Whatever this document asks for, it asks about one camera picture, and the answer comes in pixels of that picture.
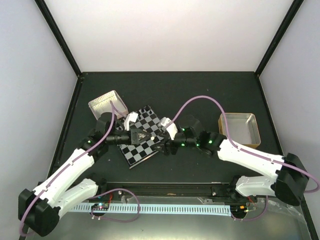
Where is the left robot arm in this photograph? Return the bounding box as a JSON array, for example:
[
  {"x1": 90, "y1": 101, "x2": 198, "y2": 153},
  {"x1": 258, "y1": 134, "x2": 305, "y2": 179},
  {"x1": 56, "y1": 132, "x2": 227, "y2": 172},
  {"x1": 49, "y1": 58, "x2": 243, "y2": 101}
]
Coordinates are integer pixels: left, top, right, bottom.
[{"x1": 18, "y1": 112, "x2": 153, "y2": 237}]

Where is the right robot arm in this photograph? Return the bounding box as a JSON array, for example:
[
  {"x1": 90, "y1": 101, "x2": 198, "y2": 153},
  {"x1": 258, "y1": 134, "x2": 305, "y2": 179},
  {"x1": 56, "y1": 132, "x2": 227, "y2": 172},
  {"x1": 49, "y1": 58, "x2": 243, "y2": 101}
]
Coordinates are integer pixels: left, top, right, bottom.
[{"x1": 151, "y1": 115, "x2": 310, "y2": 206}]

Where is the black chess pieces row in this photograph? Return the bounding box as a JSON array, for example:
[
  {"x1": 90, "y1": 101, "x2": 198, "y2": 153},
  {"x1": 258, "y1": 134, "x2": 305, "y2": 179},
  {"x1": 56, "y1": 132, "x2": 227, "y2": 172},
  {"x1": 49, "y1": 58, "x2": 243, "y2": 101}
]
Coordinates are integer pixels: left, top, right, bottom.
[{"x1": 137, "y1": 105, "x2": 154, "y2": 119}]

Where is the left circuit board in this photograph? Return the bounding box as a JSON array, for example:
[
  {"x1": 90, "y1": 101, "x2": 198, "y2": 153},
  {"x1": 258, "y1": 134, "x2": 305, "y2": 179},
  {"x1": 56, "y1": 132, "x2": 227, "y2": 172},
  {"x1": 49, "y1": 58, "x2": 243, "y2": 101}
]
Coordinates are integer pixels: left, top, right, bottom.
[{"x1": 91, "y1": 203, "x2": 109, "y2": 212}]

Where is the circuit board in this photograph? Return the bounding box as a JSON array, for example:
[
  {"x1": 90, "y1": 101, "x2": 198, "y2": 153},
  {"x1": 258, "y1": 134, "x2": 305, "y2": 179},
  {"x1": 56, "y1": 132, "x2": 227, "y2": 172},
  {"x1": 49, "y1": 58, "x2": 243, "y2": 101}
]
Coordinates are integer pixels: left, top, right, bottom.
[
  {"x1": 230, "y1": 205, "x2": 257, "y2": 213},
  {"x1": 91, "y1": 203, "x2": 109, "y2": 212}
]

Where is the right circuit board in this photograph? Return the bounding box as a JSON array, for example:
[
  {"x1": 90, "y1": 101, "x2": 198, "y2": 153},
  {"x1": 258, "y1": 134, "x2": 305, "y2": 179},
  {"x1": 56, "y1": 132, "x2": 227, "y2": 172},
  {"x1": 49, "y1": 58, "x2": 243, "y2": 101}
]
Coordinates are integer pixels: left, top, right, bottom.
[{"x1": 230, "y1": 205, "x2": 257, "y2": 213}]

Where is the black white chessboard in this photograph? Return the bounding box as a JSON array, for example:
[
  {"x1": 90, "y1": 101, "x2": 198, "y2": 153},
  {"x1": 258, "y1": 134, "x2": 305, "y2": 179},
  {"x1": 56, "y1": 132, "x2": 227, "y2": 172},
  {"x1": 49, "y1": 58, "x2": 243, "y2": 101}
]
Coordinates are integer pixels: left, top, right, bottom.
[{"x1": 118, "y1": 108, "x2": 164, "y2": 169}]

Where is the pink metal tin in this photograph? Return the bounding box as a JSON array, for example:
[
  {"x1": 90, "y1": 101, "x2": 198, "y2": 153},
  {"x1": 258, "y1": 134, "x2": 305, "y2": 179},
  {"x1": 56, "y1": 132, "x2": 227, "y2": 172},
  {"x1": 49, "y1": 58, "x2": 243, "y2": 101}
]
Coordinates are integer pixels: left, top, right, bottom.
[{"x1": 88, "y1": 90, "x2": 129, "y2": 119}]

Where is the gold metal tin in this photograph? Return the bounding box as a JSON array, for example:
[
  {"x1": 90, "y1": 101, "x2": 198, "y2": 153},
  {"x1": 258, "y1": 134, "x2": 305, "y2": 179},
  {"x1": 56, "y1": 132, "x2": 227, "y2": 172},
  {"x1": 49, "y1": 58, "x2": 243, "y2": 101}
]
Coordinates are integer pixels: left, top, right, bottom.
[{"x1": 225, "y1": 112, "x2": 261, "y2": 149}]

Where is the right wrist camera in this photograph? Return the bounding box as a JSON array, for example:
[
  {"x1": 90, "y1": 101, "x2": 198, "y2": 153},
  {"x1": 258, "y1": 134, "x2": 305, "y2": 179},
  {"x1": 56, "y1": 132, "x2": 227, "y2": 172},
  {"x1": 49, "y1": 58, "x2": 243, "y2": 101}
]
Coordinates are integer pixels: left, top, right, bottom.
[{"x1": 158, "y1": 117, "x2": 178, "y2": 140}]

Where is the black mounting rail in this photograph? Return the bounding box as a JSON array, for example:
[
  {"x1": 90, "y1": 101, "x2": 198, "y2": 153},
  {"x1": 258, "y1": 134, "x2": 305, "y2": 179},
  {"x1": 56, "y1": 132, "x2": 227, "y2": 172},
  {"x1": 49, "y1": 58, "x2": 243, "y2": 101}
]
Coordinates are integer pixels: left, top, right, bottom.
[{"x1": 98, "y1": 182, "x2": 241, "y2": 201}]

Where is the light blue cable duct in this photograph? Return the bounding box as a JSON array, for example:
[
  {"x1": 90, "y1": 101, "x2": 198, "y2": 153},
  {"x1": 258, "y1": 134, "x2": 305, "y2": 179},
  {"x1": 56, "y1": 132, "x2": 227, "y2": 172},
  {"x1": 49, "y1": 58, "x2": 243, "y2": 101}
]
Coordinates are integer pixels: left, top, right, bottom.
[{"x1": 70, "y1": 202, "x2": 231, "y2": 217}]

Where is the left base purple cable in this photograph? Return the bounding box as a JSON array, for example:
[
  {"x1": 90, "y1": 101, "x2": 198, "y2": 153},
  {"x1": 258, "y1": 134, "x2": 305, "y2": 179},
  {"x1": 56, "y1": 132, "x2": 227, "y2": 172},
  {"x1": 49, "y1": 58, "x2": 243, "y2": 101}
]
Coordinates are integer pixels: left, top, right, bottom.
[{"x1": 89, "y1": 188, "x2": 143, "y2": 223}]

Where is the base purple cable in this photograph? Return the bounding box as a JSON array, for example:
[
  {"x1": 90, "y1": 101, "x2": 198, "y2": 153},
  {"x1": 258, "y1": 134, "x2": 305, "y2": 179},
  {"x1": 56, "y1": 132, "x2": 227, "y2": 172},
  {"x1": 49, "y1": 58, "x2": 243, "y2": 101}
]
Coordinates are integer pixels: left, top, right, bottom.
[
  {"x1": 89, "y1": 188, "x2": 143, "y2": 223},
  {"x1": 231, "y1": 194, "x2": 270, "y2": 222}
]

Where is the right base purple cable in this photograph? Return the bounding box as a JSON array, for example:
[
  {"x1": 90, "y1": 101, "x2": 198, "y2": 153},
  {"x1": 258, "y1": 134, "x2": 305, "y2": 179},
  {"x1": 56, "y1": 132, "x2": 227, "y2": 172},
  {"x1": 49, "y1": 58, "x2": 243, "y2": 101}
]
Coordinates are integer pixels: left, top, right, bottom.
[{"x1": 231, "y1": 194, "x2": 270, "y2": 222}]

